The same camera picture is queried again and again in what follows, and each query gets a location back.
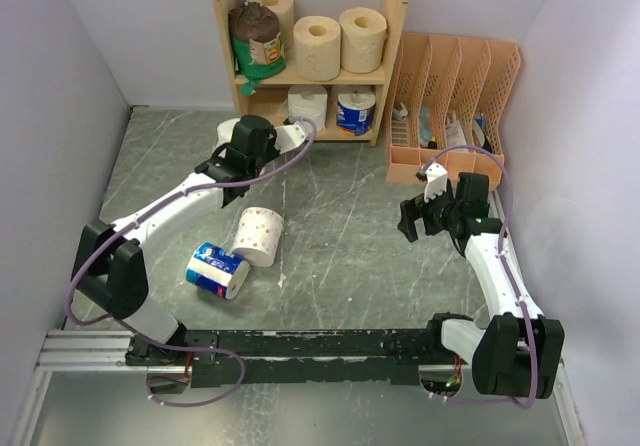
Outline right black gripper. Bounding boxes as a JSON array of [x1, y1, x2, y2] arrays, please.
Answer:
[[398, 178, 462, 242]]

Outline pink dotted roll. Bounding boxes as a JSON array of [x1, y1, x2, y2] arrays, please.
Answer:
[[214, 117, 240, 149], [231, 207, 284, 267]]

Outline plain white roll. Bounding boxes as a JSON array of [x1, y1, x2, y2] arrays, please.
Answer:
[[337, 85, 376, 110], [287, 84, 328, 131]]

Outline green brown paper roll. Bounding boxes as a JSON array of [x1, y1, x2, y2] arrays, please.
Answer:
[[229, 2, 286, 96]]

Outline blue roll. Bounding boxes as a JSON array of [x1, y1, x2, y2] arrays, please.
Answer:
[[336, 102, 376, 137], [185, 242, 250, 300]]

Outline beige paper roll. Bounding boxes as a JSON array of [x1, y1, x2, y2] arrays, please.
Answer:
[[293, 16, 341, 82], [339, 7, 387, 74], [247, 0, 295, 51]]

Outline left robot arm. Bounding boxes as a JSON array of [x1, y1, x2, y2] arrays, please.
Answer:
[[71, 115, 287, 365]]

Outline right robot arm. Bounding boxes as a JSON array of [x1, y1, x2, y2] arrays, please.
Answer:
[[398, 163, 565, 405]]

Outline wooden two-tier shelf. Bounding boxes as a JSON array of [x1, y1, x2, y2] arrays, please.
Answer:
[[213, 0, 409, 146]]

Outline blue item in organizer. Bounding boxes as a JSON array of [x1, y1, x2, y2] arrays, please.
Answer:
[[418, 106, 437, 149]]

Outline papers in organizer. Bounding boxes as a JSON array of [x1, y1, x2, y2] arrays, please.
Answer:
[[444, 110, 468, 147]]

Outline white item in organizer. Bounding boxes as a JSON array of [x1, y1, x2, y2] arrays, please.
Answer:
[[392, 103, 408, 122]]

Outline dark items in organizer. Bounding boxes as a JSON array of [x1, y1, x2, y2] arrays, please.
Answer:
[[472, 112, 493, 153]]

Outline orange plastic file organizer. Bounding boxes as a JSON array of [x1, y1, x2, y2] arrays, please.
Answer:
[[383, 32, 521, 188]]

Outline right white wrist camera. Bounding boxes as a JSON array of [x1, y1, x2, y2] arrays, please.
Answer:
[[416, 162, 448, 203]]

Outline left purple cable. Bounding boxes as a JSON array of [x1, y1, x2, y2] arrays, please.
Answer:
[[64, 115, 318, 408]]

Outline purple cable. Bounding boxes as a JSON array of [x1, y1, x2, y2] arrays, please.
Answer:
[[64, 115, 318, 408], [416, 144, 541, 411]]

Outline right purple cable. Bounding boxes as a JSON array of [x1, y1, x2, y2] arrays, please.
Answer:
[[416, 144, 541, 411]]

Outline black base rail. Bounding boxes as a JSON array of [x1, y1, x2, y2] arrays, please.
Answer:
[[124, 327, 483, 390]]

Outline aluminium extrusion rail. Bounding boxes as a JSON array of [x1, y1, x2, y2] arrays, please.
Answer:
[[37, 329, 454, 371]]

